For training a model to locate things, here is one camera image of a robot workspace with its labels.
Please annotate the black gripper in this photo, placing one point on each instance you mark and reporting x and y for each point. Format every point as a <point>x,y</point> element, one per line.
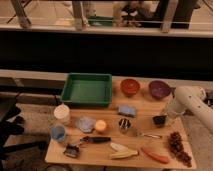
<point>159,121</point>

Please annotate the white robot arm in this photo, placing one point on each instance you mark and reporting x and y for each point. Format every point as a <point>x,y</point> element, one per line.
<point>190,98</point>

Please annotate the blue eraser sponge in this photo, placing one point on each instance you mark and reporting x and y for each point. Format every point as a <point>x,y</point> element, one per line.
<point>126,111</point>

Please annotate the metal spoon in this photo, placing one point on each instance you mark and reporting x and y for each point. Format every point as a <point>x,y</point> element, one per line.
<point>141,134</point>

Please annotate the dark red toy grapes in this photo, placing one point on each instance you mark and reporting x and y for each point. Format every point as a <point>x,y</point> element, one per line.
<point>177,149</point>

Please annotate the purple bowl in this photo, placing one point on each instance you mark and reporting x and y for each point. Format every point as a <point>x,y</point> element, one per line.
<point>159,89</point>

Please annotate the small metal cup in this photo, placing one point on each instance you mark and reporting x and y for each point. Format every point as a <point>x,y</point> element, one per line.
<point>124,125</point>

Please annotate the red bowl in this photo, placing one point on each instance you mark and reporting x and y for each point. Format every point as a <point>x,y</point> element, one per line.
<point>129,87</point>

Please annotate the white plastic piece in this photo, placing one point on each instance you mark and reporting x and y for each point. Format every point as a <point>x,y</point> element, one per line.
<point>117,147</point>

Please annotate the orange ball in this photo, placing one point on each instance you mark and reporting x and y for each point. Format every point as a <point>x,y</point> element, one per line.
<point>100,126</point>

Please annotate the crumpled grey-blue cloth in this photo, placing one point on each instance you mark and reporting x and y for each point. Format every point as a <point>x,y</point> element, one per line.
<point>85,124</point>

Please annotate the green plastic tray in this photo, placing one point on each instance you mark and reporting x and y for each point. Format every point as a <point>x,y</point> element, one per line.
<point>87,90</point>

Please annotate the black binder clip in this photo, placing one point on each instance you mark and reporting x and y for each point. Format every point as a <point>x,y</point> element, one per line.
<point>72,151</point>

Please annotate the blue cup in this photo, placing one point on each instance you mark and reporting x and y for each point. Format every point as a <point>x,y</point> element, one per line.
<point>57,133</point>

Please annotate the black stand at left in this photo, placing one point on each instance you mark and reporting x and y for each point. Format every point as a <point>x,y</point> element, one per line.
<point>11,123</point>

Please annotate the black handled tool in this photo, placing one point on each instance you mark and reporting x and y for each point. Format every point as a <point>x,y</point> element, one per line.
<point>96,139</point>

